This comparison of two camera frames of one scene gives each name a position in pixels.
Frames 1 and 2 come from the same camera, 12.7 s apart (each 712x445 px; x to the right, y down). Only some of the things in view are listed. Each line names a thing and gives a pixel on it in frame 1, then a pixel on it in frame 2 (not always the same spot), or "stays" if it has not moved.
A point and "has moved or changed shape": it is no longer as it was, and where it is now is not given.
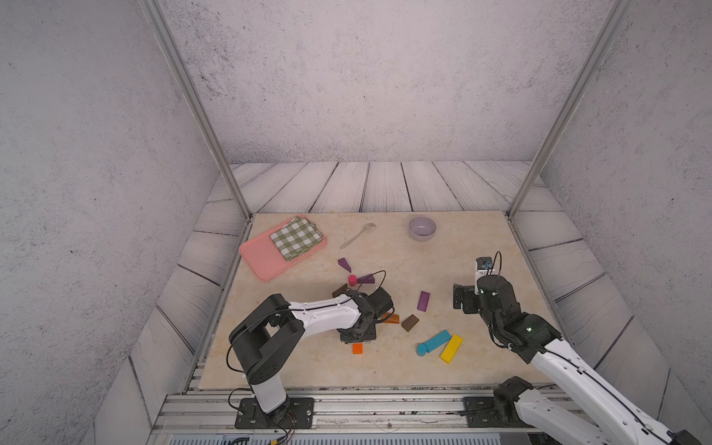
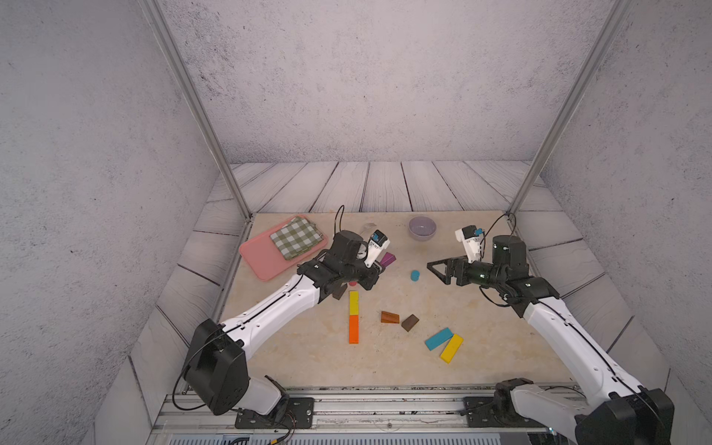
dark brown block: (410, 323) stays
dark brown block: (339, 290) stays
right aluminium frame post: (569, 105) stays
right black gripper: (469, 294) to (459, 264)
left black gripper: (349, 337) to (374, 273)
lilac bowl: (422, 228) stays
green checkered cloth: (296, 237) stays
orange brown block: (394, 318) stays
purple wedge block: (366, 279) has moved or changed shape
